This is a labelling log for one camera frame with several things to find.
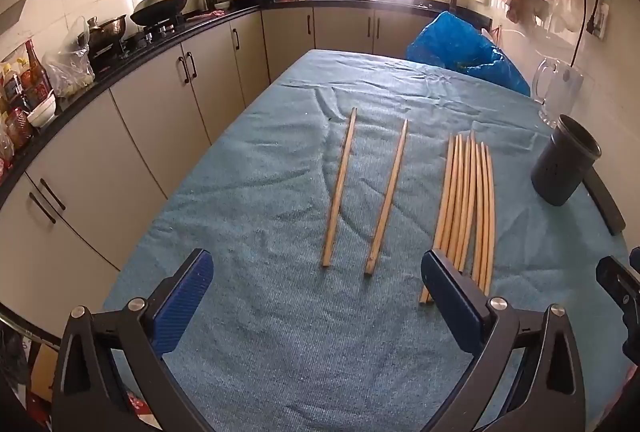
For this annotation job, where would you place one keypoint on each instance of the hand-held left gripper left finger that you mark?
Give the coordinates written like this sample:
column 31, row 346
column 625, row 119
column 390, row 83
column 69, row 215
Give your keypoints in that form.
column 185, row 297

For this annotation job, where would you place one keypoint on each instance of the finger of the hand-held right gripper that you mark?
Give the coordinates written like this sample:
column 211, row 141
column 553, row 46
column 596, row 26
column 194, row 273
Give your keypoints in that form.
column 636, row 259
column 622, row 292

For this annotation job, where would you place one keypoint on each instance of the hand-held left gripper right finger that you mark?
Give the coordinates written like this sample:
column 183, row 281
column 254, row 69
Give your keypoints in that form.
column 450, row 307

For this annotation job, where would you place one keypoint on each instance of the bundle of bamboo chopsticks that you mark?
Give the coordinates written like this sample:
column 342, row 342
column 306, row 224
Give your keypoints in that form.
column 465, row 192

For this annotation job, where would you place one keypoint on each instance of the black utensil holder cup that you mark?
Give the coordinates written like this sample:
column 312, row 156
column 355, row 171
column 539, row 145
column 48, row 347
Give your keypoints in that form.
column 562, row 166

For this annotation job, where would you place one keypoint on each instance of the dark wooden chopstick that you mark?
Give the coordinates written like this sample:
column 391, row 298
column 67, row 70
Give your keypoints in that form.
column 340, row 187
column 387, row 197

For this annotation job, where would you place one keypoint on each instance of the black smartphone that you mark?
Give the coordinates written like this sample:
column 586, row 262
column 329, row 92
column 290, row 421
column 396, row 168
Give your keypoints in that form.
column 605, row 202

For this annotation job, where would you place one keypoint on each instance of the blue tablecloth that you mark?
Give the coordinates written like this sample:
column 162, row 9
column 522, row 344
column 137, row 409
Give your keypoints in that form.
column 280, row 192

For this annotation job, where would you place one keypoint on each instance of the beige kitchen base cabinets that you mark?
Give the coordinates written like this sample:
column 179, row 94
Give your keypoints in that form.
column 150, row 121

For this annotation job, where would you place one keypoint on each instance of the clear glass mug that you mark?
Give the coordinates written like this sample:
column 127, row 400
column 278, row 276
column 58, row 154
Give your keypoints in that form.
column 562, row 91

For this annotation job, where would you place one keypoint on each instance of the black kitchen countertop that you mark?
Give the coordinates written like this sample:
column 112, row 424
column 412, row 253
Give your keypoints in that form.
column 75, row 104

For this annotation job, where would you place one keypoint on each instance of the red seasoning jar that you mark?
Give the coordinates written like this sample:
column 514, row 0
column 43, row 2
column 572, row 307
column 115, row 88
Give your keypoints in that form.
column 19, row 126

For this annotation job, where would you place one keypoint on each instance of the white power strip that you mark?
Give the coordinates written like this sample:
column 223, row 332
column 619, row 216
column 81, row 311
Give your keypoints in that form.
column 600, row 21

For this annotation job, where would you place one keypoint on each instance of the clear plastic bag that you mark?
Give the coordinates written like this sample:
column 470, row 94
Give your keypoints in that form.
column 70, row 71

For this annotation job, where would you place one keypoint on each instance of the blue plastic bag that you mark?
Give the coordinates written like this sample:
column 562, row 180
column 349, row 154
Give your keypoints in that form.
column 460, row 44

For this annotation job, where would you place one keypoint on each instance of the black gas stove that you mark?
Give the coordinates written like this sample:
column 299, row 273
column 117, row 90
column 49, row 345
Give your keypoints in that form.
column 145, row 36

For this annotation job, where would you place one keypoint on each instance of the dark sauce bottle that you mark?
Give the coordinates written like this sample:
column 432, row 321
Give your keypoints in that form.
column 36, row 76

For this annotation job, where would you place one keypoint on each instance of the steel pot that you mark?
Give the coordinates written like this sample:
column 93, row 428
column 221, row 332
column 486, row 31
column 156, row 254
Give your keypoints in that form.
column 107, row 31

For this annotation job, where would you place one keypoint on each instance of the black wok with lid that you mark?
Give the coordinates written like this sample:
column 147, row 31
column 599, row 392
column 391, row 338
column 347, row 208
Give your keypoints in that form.
column 160, row 4

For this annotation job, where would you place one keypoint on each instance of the small white bowl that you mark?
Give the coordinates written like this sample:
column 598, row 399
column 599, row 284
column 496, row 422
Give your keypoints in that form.
column 222, row 5

